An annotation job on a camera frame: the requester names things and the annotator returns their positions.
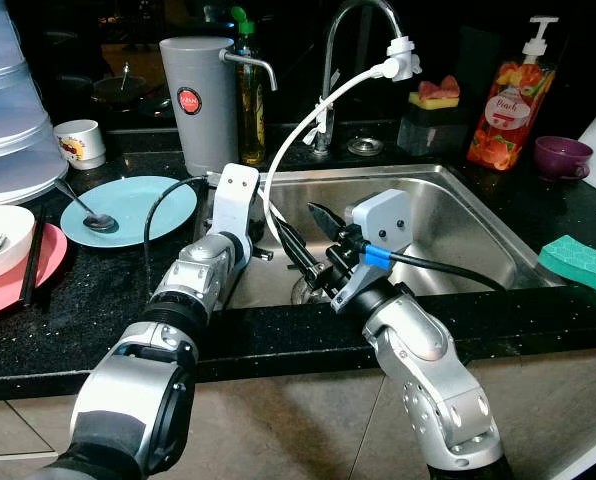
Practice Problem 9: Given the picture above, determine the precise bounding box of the white faucet hose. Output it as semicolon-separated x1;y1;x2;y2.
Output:
263;35;422;251

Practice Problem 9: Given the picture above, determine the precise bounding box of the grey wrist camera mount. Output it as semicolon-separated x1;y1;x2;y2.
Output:
333;190;409;311
211;162;261;263

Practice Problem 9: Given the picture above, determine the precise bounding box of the peach soap pump bottle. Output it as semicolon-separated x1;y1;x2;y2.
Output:
466;15;559;171

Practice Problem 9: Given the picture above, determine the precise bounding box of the small round metal cap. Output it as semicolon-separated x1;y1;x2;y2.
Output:
346;137;384;157

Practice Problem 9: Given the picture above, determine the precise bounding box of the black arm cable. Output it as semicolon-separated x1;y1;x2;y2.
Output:
143;175;219;271
363;245;514;301

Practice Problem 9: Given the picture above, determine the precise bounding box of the stainless steel sink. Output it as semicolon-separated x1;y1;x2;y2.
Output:
218;163;569;311

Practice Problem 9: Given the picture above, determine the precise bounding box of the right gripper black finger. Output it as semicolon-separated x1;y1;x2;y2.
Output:
296;260;334;303
306;202;351;243

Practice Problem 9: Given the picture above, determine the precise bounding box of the green-capped yellow liquid bottle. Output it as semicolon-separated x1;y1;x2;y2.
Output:
228;5;271;166

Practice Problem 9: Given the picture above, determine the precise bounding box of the yellow and red sponge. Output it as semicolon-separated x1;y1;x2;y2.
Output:
408;75;462;111

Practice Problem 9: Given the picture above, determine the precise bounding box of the black chopstick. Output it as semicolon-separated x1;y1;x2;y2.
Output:
20;215;49;306

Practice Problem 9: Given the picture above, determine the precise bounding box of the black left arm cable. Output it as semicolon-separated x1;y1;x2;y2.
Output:
143;175;219;271

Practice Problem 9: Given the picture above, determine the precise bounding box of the chrome gooseneck faucet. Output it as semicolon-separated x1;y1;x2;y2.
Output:
318;0;404;156

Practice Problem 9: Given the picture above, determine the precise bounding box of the translucent stacked plastic container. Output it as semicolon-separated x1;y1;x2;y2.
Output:
0;0;69;206

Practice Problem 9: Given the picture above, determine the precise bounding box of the pink plate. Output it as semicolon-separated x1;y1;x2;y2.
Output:
0;222;69;323

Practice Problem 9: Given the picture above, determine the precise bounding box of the metal spoon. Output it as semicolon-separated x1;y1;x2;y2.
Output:
53;180;119;233

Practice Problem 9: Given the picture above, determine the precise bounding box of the teal plate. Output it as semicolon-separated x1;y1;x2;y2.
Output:
60;176;199;249

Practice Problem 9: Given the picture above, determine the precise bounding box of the grey water filter canister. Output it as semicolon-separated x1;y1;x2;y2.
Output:
159;37;279;179

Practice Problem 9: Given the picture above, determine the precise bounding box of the dark pot with lid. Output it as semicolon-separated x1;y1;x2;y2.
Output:
90;65;149;106

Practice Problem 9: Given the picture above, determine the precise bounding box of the black sponge holder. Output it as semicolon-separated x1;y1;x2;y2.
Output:
398;103;464;156

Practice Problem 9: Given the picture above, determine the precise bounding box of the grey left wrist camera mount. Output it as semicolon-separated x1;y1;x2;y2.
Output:
211;162;261;263

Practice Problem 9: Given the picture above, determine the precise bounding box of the white bowl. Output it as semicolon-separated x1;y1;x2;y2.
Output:
0;205;37;286

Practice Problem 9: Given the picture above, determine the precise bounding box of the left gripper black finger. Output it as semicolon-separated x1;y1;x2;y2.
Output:
276;222;314;273
274;242;309;289

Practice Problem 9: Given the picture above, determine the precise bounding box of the purple bowl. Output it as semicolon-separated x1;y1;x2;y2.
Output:
534;135;594;181

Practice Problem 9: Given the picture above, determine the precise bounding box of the green sponge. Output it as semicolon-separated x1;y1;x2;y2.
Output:
538;235;596;306

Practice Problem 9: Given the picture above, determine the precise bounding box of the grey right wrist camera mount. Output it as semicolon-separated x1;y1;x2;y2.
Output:
333;190;409;311

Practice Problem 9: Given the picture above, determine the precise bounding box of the white printed mug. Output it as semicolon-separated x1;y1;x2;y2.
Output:
54;120;107;171

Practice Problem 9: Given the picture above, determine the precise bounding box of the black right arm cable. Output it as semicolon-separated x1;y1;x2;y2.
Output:
363;245;514;301

